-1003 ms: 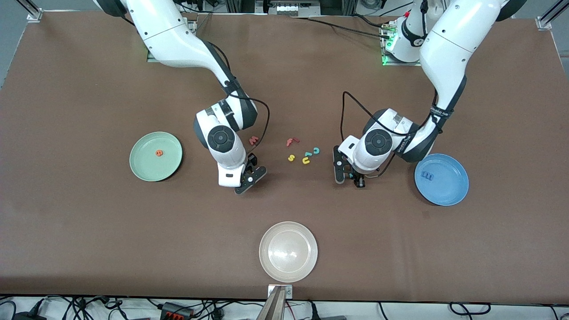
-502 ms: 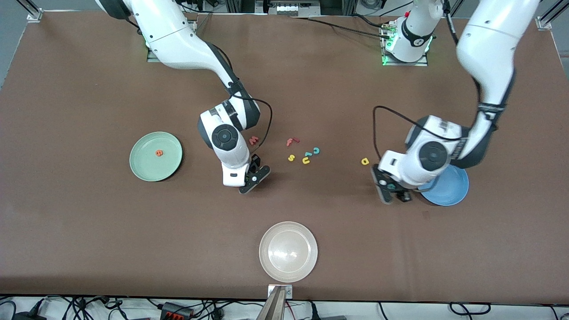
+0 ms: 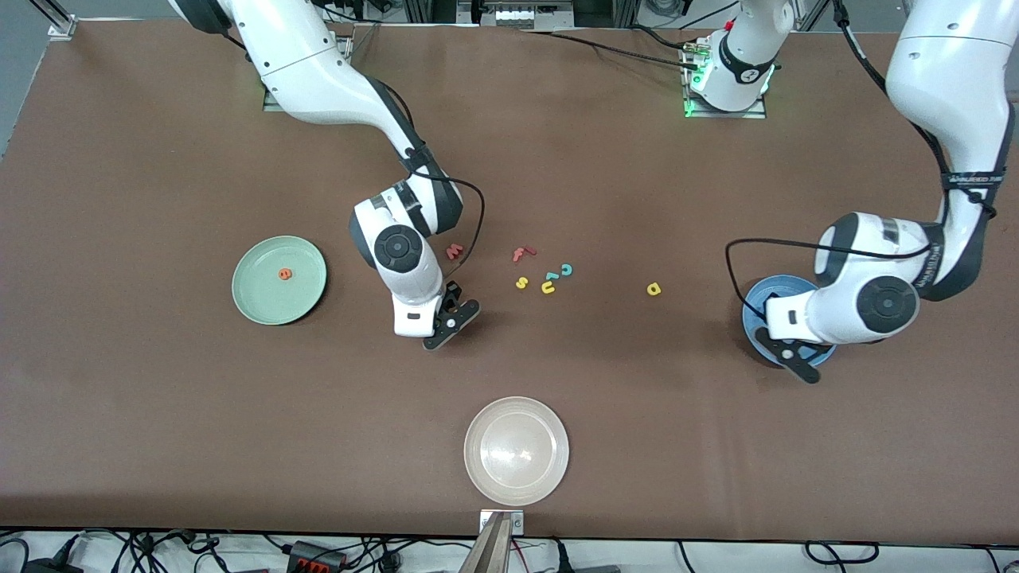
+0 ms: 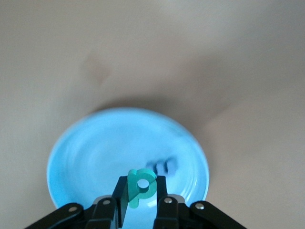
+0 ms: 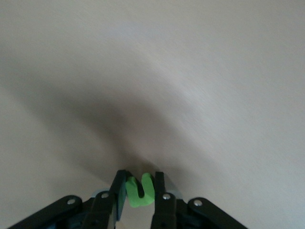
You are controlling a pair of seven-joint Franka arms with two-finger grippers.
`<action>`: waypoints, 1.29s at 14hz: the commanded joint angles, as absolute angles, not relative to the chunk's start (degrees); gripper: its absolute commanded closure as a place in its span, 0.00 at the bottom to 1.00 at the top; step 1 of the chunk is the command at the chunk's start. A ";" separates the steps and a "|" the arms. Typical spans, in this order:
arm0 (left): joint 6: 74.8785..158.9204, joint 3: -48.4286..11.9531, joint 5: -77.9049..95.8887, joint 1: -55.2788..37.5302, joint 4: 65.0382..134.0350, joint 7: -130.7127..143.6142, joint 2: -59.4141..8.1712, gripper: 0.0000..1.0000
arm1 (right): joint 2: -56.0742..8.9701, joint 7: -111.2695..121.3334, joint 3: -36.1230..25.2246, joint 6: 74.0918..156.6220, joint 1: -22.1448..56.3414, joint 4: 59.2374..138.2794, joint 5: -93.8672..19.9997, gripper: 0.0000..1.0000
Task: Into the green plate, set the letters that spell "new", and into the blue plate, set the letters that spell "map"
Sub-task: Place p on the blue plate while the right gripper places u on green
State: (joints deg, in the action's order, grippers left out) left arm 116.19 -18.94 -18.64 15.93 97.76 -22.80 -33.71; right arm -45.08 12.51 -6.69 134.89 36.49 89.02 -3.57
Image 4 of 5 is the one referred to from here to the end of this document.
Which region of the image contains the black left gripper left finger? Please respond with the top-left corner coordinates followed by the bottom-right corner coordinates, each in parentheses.
top-left (22, 175), bottom-right (130, 229)

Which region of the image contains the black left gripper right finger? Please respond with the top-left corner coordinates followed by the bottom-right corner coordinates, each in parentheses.
top-left (152, 175), bottom-right (250, 229)

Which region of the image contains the teal foam letter p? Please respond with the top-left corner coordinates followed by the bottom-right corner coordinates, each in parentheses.
top-left (126, 168), bottom-right (158, 209)

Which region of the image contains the blue foam letter m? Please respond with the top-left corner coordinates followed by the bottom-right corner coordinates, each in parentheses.
top-left (145, 156), bottom-right (179, 177)

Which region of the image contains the blue plate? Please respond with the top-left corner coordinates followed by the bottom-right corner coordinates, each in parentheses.
top-left (46, 107), bottom-right (211, 215)

